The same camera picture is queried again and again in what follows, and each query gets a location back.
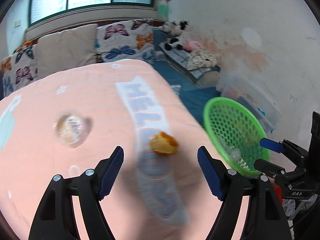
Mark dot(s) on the clear plastic bottle yellow label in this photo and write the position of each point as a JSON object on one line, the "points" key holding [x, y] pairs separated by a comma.
{"points": [[234, 154]]}

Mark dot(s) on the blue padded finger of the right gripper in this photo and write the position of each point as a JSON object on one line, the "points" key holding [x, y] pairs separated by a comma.
{"points": [[272, 145]]}

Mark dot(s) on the black white plush toys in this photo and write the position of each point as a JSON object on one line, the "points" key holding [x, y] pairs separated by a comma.
{"points": [[175, 32]]}

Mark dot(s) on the orange pastry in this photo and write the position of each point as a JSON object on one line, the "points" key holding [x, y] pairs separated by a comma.
{"points": [[164, 144]]}

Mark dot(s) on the spotted cream cloth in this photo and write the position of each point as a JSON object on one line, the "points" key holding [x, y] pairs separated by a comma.
{"points": [[202, 59]]}

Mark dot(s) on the green plastic mesh basket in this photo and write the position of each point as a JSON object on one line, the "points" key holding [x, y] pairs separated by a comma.
{"points": [[237, 126]]}

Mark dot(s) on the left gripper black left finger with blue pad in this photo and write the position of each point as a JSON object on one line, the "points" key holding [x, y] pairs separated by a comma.
{"points": [[55, 217]]}

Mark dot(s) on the pink plush toy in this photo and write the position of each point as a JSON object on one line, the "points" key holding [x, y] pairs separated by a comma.
{"points": [[190, 45]]}

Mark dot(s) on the left butterfly print pillow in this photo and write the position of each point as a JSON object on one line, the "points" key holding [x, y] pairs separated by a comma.
{"points": [[19, 69]]}

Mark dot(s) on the peach patterned tablecloth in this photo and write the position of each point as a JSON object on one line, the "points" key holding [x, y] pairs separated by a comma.
{"points": [[125, 104]]}

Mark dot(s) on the right butterfly print pillow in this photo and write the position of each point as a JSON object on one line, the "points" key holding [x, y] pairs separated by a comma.
{"points": [[132, 39]]}

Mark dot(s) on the clear plastic storage box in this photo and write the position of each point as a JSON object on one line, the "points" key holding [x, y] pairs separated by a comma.
{"points": [[241, 90]]}

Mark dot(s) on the beige cushion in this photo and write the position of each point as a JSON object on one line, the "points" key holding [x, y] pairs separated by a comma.
{"points": [[66, 50]]}

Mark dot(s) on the clear jelly cup yellow lid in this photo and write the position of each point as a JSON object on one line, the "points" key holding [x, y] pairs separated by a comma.
{"points": [[71, 129]]}

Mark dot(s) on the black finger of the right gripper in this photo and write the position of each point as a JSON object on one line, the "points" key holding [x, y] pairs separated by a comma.
{"points": [[269, 169]]}

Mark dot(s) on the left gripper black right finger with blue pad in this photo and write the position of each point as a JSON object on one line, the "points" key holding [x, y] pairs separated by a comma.
{"points": [[265, 217]]}

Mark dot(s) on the butterfly print pillow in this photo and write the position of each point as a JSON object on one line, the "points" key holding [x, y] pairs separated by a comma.
{"points": [[19, 69], [132, 39]]}

